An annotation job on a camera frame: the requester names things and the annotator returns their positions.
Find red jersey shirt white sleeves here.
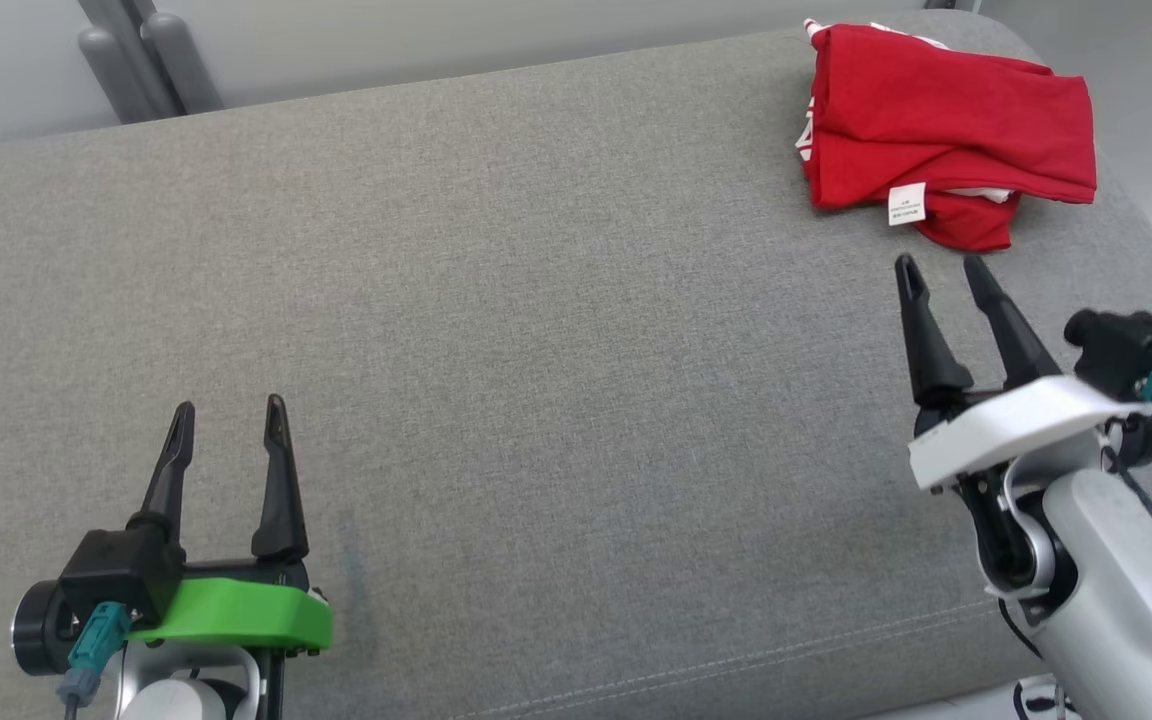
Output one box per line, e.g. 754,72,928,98
796,18,1099,226

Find grey metal stand post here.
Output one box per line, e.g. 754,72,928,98
76,0,227,126

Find left arm cable teal connector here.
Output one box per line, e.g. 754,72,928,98
56,600,132,720

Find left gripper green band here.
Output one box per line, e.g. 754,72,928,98
11,394,334,677

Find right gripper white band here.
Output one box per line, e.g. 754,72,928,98
894,253,1152,493

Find red shorts white stripe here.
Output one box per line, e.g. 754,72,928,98
911,185,1022,253

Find grey fabric sofa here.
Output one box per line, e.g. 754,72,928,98
0,8,1152,720

